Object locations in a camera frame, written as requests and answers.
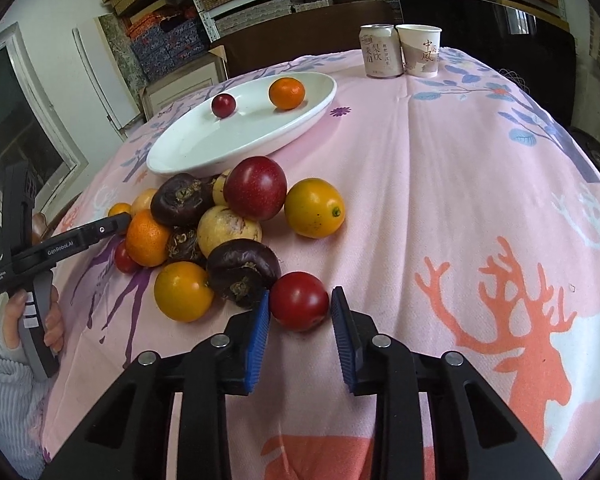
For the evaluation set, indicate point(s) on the large red plum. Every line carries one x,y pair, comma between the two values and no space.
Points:
255,187

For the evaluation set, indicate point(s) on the dark brown board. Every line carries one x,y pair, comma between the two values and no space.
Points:
280,42

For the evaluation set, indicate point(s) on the white oval bowl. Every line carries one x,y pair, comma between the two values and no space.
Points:
220,135

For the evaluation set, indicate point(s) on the pale pink drink can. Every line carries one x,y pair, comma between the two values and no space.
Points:
380,52

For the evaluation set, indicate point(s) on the white framed window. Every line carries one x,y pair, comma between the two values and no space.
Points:
15,125

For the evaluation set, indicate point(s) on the cardboard box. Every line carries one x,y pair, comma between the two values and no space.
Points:
180,85

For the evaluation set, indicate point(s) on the black round stand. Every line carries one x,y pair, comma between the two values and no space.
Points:
597,155

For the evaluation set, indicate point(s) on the small dark purple water chestnut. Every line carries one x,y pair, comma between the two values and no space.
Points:
185,244

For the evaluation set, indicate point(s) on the red tomato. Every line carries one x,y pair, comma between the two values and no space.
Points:
298,301

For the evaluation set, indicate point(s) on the small pale orange fruit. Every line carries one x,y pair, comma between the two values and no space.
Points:
144,201

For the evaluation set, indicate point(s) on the person's left forearm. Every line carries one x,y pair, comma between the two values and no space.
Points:
5,400

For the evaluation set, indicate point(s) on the yellow orange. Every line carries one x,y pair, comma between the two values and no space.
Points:
183,291
314,207

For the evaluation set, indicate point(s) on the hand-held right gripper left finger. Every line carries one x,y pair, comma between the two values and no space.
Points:
259,340

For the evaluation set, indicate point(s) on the white metal shelf rack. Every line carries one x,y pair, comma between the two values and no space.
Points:
198,2

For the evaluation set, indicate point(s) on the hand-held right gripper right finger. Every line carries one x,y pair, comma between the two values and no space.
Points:
341,340

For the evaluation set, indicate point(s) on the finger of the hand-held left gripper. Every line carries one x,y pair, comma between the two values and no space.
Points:
107,227

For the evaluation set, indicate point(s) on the wooden chair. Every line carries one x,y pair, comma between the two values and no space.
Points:
41,225

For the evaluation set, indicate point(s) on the pale yellow passion fruit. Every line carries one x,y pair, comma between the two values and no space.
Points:
228,230
220,187

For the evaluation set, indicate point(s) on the printed paper cup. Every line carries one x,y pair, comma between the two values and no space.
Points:
420,52

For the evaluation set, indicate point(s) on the small orange kumquat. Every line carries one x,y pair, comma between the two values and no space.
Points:
119,208

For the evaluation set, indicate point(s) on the orange tangerine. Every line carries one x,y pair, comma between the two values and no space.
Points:
286,93
147,237

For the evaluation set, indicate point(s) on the small dark red plum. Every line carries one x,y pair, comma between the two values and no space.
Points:
223,105

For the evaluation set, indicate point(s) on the black glossy panel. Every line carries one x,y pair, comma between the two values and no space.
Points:
480,35

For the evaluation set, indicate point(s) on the white framed marble panel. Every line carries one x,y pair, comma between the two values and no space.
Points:
115,70

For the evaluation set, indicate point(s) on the stack of blue patterned boxes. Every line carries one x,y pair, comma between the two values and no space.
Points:
165,45

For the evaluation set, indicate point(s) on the person's left hand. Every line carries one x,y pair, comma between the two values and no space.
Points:
55,320

